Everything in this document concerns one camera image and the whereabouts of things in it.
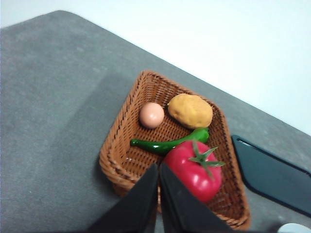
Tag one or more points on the pale pink egg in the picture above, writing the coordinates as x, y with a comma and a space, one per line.
151, 114

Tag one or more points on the brown wicker basket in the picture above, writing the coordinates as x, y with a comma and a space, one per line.
126, 150

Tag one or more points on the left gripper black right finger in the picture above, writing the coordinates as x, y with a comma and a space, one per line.
184, 213

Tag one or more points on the red tomato with green stem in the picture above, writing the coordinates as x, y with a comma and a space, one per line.
194, 174

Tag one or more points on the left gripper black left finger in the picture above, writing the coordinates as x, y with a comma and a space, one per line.
138, 213

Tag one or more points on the white round plate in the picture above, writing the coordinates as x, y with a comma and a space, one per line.
296, 229

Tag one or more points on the green chili pepper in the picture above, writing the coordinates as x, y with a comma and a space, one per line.
158, 146

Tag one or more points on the black rectangular tray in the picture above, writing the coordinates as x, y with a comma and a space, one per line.
267, 170

